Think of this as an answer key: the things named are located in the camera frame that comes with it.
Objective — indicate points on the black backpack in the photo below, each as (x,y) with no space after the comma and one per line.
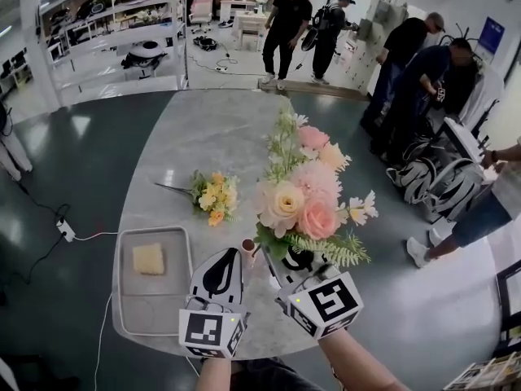
(204,43)

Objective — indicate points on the person's left forearm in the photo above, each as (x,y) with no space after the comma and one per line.
(215,377)

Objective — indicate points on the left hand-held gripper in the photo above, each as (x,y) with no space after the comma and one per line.
(203,328)

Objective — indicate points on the white power strip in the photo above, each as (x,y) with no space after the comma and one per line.
(65,228)
(221,68)

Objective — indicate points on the black metal frame stand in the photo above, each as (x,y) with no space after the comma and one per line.
(502,300)

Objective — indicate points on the black white round device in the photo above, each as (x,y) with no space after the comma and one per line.
(61,16)
(145,53)
(91,6)

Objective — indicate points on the long white desk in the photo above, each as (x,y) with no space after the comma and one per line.
(238,6)

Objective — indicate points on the pink artificial flowers bouquet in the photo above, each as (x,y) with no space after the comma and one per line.
(285,202)

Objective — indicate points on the white lockers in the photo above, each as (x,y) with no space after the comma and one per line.
(364,71)

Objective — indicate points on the white tilted desk black frame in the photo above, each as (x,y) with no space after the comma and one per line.
(464,137)

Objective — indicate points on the pink office chair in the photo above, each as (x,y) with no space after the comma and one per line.
(201,12)

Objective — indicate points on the grey marble table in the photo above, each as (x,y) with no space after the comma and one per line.
(203,137)

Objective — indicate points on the white rectangular tray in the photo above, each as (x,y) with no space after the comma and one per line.
(154,295)

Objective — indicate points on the pink glass vase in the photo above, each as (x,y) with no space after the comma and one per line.
(248,244)

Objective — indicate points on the yellow sponge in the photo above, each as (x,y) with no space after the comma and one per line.
(150,259)

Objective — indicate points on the stack of magazines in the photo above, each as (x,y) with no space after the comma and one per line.
(484,375)

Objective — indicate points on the blue wall poster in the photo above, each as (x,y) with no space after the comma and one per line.
(490,35)

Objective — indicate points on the grey white backpack rig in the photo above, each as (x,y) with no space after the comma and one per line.
(411,177)
(452,194)

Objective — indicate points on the person's right forearm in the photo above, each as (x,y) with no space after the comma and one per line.
(358,361)

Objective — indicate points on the white metal shelving rack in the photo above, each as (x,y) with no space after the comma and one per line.
(122,29)

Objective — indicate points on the person's legs in grey trousers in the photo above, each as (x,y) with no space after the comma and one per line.
(272,377)

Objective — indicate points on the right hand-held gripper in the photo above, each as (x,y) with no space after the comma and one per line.
(329,300)

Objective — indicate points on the small white table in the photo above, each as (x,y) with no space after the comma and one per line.
(250,27)

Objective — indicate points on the yellow artificial flower bunch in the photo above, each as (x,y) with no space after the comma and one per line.
(215,196)

